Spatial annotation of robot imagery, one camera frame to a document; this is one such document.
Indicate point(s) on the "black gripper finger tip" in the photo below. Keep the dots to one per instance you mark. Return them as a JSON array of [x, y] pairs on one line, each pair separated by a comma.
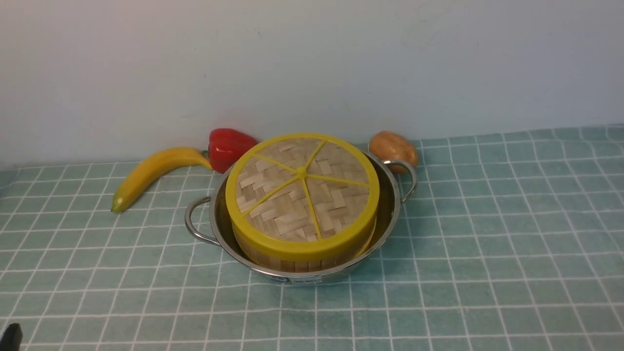
[[11, 338]]

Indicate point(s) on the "bamboo steamer basket yellow rim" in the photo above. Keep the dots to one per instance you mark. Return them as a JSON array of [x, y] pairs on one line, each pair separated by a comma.
[[305, 245]]

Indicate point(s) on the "woven bamboo steamer lid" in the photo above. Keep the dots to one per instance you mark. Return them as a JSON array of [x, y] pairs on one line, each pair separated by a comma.
[[294, 175]]

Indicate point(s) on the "stainless steel pot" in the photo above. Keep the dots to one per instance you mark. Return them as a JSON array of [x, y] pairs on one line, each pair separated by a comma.
[[388, 210]]

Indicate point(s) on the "yellow banana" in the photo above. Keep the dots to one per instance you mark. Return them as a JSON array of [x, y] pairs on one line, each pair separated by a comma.
[[152, 168]]

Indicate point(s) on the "red bell pepper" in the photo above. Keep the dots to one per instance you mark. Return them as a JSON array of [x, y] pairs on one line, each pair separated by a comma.
[[226, 146]]

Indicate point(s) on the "brown potato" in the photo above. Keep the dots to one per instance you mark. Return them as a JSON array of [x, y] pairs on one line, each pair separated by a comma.
[[387, 145]]

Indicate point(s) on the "green checkered tablecloth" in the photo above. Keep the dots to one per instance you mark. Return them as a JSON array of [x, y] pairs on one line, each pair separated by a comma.
[[510, 242]]

